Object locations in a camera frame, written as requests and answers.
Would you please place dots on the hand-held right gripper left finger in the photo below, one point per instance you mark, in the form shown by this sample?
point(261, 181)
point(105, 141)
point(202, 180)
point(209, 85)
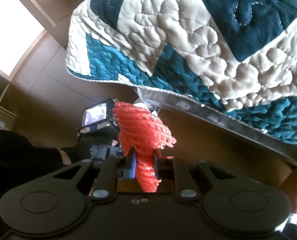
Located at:
point(132, 166)

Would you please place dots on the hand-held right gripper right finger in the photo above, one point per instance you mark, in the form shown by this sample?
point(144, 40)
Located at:
point(156, 167)

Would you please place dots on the person's left forearm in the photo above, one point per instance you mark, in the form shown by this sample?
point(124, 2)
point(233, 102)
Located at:
point(18, 152)

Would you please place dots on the person's left hand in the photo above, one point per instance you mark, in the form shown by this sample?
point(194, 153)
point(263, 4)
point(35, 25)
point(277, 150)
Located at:
point(81, 150)

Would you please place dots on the bright window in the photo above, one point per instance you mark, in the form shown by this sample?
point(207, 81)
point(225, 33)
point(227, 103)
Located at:
point(11, 32)

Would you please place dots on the teal white quilted blanket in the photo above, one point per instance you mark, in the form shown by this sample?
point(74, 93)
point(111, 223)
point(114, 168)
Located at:
point(188, 30)

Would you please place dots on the glossy bed frame rail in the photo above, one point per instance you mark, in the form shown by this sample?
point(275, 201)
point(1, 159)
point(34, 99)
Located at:
point(226, 125)

